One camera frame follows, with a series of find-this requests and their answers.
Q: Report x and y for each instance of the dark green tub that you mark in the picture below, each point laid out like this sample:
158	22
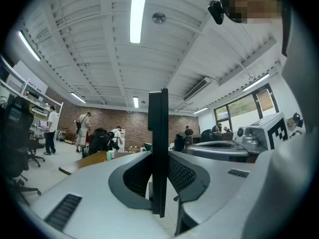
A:
147	147

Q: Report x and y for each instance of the wooden crate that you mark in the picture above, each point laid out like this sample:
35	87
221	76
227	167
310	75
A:
69	137

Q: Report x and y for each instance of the white water dispenser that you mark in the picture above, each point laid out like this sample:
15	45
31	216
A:
122	141

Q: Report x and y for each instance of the wooden table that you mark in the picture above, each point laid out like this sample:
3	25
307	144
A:
82	163

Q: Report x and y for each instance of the black head-worn camera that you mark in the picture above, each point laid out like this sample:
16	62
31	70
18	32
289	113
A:
216	11

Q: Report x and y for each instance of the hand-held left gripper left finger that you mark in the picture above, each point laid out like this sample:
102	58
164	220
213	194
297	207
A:
99	195

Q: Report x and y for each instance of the person's white shirt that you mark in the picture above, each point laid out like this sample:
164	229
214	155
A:
299	96

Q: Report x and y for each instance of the dark framed window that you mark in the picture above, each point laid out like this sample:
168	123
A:
239	108

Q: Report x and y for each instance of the green cup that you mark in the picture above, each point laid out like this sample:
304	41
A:
109	155

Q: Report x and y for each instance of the black office chair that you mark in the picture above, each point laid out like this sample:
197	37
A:
17	138
98	141
180	142
207	136
35	146

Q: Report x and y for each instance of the white garment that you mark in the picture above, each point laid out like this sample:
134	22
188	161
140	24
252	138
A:
3	96

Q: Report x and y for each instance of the white shelving rack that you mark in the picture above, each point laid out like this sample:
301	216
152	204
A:
37	101

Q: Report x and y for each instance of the ceiling light tube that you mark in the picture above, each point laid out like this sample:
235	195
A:
138	14
201	110
256	82
28	45
77	97
135	102

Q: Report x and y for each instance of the ceiling air conditioner vent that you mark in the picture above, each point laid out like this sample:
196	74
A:
197	88

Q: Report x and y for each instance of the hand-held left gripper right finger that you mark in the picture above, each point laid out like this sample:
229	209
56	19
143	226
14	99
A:
224	188

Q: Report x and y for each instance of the pink laptop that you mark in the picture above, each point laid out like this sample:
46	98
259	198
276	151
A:
43	124

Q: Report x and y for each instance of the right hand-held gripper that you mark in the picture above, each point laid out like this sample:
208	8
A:
256	136

